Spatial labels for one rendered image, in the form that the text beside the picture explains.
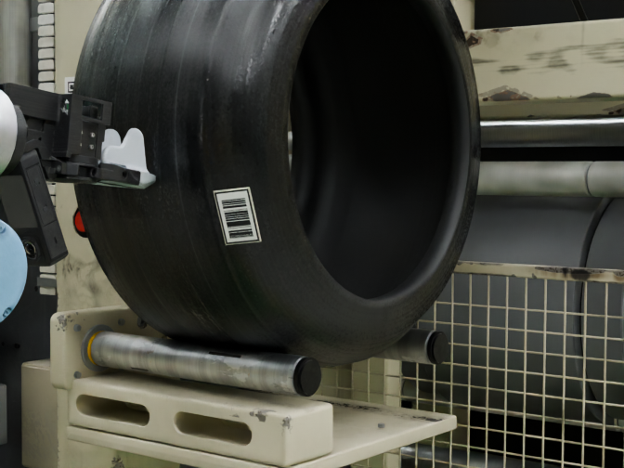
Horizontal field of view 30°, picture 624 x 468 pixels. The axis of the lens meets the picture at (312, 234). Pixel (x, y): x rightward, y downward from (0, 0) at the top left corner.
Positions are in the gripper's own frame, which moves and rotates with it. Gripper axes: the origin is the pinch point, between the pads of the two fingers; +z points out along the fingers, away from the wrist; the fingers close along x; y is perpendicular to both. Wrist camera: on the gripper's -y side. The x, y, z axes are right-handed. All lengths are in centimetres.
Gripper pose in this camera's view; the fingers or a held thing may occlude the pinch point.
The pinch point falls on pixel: (143, 184)
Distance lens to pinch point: 125.0
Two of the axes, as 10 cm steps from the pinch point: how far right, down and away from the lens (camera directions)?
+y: 0.8, -10.0, 0.4
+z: 6.0, 0.8, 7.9
